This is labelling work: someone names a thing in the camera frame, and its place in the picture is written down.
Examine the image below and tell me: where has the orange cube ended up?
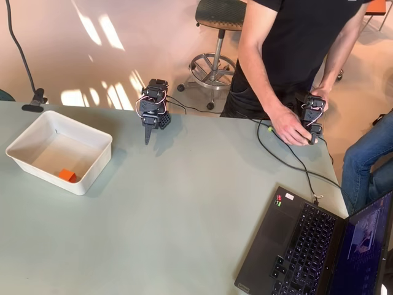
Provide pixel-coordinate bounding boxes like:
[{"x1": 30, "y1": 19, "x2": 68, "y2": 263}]
[{"x1": 58, "y1": 168, "x2": 78, "y2": 184}]

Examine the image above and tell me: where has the black leader arm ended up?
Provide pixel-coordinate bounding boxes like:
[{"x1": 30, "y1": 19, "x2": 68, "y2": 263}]
[{"x1": 294, "y1": 92, "x2": 327, "y2": 146}]

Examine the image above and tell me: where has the person's right forearm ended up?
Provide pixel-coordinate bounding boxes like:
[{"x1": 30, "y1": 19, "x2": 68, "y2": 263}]
[{"x1": 238, "y1": 45, "x2": 292, "y2": 124}]

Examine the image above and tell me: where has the person's left forearm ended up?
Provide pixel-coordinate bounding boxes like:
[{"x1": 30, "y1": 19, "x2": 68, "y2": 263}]
[{"x1": 319, "y1": 29, "x2": 357, "y2": 93}]

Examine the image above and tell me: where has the white plastic bin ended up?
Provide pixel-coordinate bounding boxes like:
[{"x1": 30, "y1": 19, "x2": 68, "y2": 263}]
[{"x1": 5, "y1": 110, "x2": 113, "y2": 197}]

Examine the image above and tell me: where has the person's right hand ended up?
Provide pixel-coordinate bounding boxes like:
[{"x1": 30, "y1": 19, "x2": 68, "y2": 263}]
[{"x1": 271, "y1": 110, "x2": 312, "y2": 147}]

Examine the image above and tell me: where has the person's left hand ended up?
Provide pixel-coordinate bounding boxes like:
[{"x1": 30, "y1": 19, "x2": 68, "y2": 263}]
[{"x1": 310, "y1": 84, "x2": 333, "y2": 111}]

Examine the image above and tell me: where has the metal stool with mesh seat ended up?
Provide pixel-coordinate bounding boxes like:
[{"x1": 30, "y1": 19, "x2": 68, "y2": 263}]
[{"x1": 177, "y1": 0, "x2": 246, "y2": 111}]

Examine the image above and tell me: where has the black table clamp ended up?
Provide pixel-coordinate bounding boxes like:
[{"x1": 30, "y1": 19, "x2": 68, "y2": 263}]
[{"x1": 21, "y1": 88, "x2": 49, "y2": 112}]

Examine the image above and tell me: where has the person in black t-shirt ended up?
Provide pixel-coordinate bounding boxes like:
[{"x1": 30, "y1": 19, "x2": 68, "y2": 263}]
[{"x1": 220, "y1": 0, "x2": 373, "y2": 120}]

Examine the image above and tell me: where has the black laptop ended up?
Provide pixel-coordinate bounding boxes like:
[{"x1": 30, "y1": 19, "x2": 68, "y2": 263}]
[{"x1": 234, "y1": 186, "x2": 393, "y2": 295}]

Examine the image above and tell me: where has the leg in blue jeans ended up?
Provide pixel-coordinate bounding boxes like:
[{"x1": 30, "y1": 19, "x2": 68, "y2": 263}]
[{"x1": 341, "y1": 110, "x2": 393, "y2": 216}]

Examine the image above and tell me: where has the orange chair with metal leg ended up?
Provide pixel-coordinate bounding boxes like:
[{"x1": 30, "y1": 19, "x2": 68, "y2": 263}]
[{"x1": 365, "y1": 0, "x2": 393, "y2": 32}]

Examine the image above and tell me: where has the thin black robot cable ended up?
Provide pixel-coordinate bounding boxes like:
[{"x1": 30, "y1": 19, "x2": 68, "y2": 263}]
[{"x1": 165, "y1": 95, "x2": 227, "y2": 115}]

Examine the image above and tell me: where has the black cable to laptop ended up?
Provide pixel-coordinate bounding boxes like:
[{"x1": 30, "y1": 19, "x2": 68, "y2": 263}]
[{"x1": 257, "y1": 118, "x2": 321, "y2": 206}]

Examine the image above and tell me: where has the thick black gooseneck cable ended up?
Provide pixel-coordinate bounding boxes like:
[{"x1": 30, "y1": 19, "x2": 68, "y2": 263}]
[{"x1": 5, "y1": 0, "x2": 39, "y2": 93}]

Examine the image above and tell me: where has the black cable off table edge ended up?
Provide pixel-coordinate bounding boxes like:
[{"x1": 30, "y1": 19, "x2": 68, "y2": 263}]
[{"x1": 294, "y1": 135, "x2": 357, "y2": 214}]

